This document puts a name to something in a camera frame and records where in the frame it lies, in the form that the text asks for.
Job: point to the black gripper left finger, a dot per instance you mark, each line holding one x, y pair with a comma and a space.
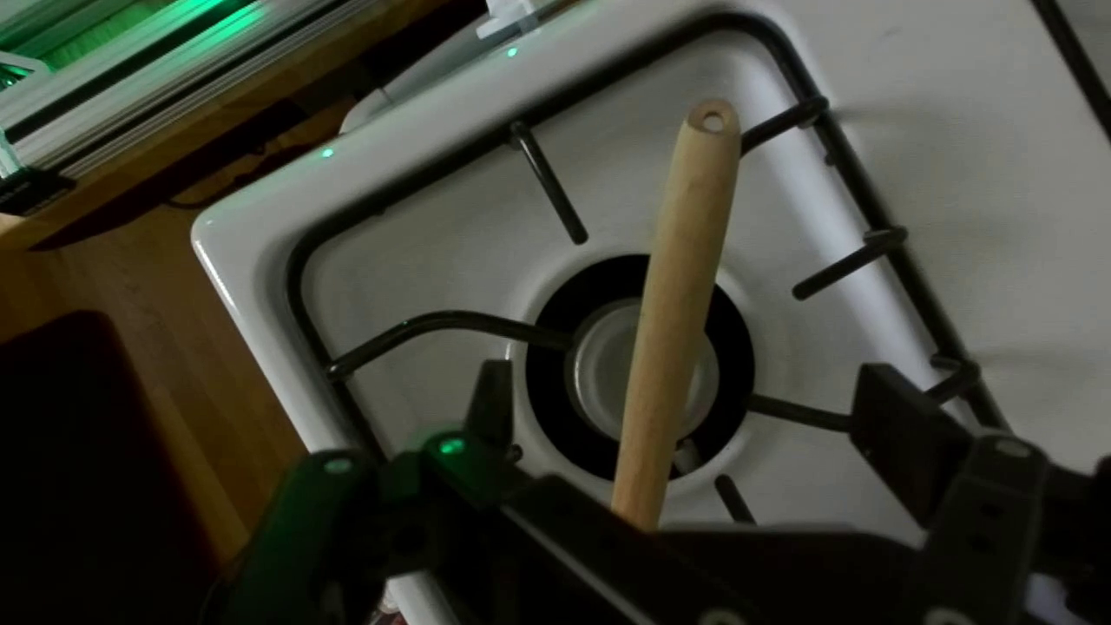
315, 542

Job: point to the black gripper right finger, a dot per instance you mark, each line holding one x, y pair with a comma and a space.
983, 523

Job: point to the wooden spoon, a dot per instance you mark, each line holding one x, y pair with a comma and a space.
677, 313

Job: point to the white gas stove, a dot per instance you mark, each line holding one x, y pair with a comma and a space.
983, 231

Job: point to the round gas burner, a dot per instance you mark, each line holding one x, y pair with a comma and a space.
556, 384

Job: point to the black stove grate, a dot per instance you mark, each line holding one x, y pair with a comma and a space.
1078, 62
544, 191

